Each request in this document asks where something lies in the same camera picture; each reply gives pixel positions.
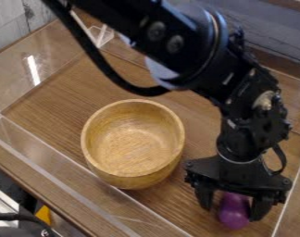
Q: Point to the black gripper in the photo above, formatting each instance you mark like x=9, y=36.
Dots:
x=213, y=173

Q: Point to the purple toy eggplant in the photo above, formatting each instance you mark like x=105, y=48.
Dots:
x=235, y=210

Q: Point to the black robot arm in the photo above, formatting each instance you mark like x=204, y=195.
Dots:
x=186, y=40

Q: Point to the brown wooden bowl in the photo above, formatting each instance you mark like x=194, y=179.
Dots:
x=132, y=142

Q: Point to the yellow black device corner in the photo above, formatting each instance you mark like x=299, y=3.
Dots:
x=46, y=215

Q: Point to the clear acrylic front wall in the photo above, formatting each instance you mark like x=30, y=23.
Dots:
x=100, y=209

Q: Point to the clear acrylic corner bracket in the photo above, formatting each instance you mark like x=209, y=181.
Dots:
x=101, y=35

